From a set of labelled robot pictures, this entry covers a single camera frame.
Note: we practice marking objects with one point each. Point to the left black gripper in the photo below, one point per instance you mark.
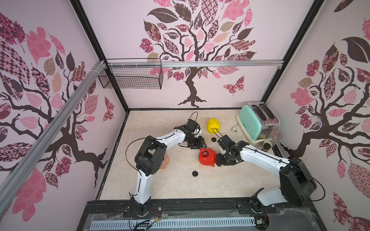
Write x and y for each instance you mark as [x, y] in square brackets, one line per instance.
[200, 144]

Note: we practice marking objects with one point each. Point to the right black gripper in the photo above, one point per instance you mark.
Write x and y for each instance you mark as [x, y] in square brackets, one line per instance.
[223, 157]

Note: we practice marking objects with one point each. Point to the red piggy bank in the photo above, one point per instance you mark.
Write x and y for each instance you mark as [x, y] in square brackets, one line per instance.
[207, 157]

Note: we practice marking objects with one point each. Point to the peach piggy bank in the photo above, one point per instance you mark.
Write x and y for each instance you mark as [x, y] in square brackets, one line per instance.
[165, 162]

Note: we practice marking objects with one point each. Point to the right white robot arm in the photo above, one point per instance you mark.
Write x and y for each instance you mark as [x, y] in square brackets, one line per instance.
[295, 182]

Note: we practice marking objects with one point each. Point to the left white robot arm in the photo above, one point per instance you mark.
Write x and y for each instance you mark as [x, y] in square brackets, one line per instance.
[150, 158]

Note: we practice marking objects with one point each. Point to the yellow piggy bank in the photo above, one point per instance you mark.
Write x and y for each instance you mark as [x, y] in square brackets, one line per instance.
[213, 126]

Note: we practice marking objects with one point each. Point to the mint green toaster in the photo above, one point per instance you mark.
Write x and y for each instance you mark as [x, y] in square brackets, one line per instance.
[256, 121]

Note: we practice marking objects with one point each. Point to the glass spice jar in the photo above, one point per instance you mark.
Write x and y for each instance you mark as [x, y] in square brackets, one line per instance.
[271, 140]

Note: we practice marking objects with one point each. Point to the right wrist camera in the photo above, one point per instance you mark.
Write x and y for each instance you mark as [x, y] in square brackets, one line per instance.
[226, 143]

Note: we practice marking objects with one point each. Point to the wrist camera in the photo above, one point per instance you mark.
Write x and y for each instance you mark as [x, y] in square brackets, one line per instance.
[193, 127]
[226, 143]

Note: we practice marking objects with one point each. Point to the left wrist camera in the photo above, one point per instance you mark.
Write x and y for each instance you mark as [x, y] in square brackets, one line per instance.
[193, 127]

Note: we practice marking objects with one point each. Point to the black wire basket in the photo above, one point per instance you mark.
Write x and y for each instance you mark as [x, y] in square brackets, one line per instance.
[133, 73]

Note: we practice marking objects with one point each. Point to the black base frame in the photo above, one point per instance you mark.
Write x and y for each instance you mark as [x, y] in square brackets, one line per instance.
[280, 217]

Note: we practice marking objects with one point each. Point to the aluminium rail back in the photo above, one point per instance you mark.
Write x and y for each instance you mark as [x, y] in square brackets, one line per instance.
[222, 63]

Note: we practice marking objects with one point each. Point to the aluminium rail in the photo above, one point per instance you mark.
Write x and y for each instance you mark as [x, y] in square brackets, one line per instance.
[24, 168]
[222, 63]

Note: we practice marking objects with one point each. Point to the white slotted cable duct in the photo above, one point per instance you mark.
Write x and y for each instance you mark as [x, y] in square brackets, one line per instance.
[171, 224]

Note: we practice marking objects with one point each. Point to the aluminium rail left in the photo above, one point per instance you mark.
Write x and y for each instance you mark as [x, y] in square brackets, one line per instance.
[24, 168]

